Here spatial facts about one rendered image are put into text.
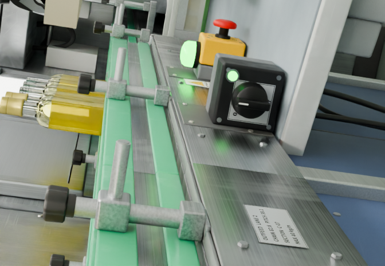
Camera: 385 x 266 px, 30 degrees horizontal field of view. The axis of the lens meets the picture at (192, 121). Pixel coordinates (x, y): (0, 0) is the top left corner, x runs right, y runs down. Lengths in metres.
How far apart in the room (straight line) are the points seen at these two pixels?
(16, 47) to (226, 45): 1.42
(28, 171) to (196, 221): 0.92
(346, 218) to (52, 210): 0.30
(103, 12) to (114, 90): 2.16
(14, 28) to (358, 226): 1.92
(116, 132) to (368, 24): 0.33
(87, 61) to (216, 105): 1.75
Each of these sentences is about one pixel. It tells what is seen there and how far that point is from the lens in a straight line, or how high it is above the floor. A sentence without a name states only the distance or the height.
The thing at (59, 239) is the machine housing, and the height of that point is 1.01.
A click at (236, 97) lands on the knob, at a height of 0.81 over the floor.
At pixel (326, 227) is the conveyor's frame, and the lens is 0.64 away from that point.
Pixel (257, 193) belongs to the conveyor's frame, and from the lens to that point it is 0.68.
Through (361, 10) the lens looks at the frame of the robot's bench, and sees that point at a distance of 0.89.
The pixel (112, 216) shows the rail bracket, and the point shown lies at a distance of 0.58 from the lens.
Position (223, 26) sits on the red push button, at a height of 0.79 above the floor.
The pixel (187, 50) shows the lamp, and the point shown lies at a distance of 1.18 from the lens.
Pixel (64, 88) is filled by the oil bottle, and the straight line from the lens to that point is 1.52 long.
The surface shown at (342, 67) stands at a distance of 2.61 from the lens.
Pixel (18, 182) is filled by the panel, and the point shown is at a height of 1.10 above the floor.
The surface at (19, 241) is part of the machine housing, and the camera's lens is 1.26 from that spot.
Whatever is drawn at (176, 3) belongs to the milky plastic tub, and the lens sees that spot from 1.65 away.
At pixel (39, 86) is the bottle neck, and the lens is 1.60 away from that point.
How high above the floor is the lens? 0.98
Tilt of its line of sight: 8 degrees down
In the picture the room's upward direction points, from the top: 82 degrees counter-clockwise
